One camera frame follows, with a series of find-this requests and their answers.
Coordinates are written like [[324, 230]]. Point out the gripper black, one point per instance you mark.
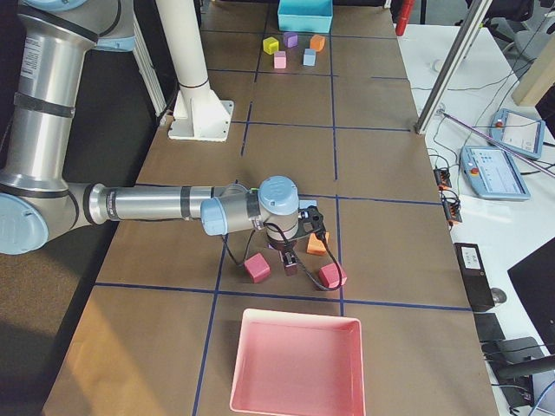
[[284, 248]]

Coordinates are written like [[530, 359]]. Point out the light blue block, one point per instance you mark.
[[306, 203], [309, 57]]

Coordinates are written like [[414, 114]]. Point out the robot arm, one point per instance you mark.
[[38, 205]]

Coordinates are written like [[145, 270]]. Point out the orange block right side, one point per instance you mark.
[[316, 246]]

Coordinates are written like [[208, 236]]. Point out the orange block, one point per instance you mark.
[[317, 42], [316, 246]]

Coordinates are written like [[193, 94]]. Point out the red block near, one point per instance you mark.
[[257, 268]]

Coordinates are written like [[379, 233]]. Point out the red block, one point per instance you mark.
[[257, 268], [332, 276]]

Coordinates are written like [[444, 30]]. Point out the red block far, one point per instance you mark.
[[332, 276]]

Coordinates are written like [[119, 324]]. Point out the pink tray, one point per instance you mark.
[[298, 364]]

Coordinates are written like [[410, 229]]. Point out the black connector strip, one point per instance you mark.
[[449, 198]]

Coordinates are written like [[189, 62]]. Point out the black power box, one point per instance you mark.
[[474, 277]]

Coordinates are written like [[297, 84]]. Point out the pink block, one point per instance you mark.
[[280, 60]]

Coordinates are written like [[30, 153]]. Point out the teach pendant near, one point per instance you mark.
[[492, 174]]

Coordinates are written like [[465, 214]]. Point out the teach pendant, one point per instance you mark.
[[492, 174], [523, 134]]

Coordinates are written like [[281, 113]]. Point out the yellow block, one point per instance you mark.
[[270, 45]]

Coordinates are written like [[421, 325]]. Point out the orange block left side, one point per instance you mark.
[[317, 42]]

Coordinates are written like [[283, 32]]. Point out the purple block left side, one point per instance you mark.
[[290, 39]]

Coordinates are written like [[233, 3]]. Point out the black monitor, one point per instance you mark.
[[533, 280]]

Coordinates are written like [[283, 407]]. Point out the teal bin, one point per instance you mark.
[[313, 16]]

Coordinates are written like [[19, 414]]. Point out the teach pendant far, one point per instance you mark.
[[523, 134]]

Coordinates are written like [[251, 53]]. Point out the red cylinder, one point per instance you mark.
[[404, 16]]

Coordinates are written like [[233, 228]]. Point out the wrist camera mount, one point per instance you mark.
[[311, 220]]

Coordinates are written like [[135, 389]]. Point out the white pedestal column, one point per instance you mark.
[[199, 114]]

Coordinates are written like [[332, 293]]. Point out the aluminium frame post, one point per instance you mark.
[[462, 43]]

